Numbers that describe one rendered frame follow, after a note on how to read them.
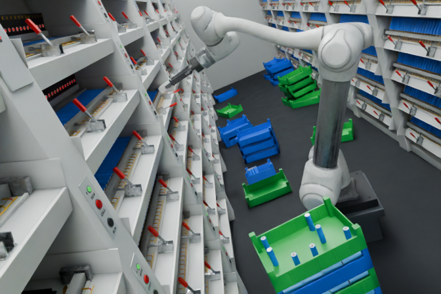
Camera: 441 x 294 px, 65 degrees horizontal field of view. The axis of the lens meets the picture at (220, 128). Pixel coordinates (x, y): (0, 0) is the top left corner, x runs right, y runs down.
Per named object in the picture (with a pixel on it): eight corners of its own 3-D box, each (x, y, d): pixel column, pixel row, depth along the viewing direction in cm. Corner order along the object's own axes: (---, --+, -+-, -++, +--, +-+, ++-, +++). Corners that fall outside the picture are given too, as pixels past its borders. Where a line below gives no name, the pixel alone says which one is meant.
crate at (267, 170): (249, 178, 265) (244, 168, 265) (273, 168, 264) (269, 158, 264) (249, 185, 235) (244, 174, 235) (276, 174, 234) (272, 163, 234)
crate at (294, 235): (333, 212, 121) (327, 194, 118) (367, 247, 102) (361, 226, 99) (256, 251, 119) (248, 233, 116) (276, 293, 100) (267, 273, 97)
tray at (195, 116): (201, 119, 274) (199, 102, 269) (201, 148, 217) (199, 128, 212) (175, 121, 273) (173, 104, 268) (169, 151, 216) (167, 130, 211)
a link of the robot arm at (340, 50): (340, 196, 158) (331, 227, 141) (305, 187, 165) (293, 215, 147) (371, 23, 123) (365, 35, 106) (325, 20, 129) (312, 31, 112)
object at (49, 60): (114, 51, 117) (107, 8, 112) (34, 94, 60) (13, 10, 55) (54, 56, 116) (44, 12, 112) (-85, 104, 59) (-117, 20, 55)
